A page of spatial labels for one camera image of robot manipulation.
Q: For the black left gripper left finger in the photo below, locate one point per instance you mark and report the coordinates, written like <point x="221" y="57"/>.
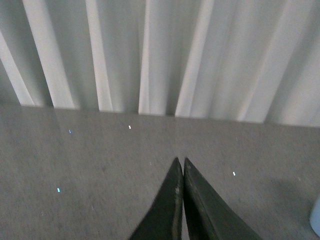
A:
<point x="163" y="221"/>

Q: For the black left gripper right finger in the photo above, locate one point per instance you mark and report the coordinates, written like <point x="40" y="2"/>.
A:
<point x="208" y="216"/>

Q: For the blue plastic cup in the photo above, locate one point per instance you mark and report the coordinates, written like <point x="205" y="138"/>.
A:
<point x="314" y="218"/>

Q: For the white pleated curtain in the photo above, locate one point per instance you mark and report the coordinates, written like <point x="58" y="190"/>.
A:
<point x="241" y="60"/>

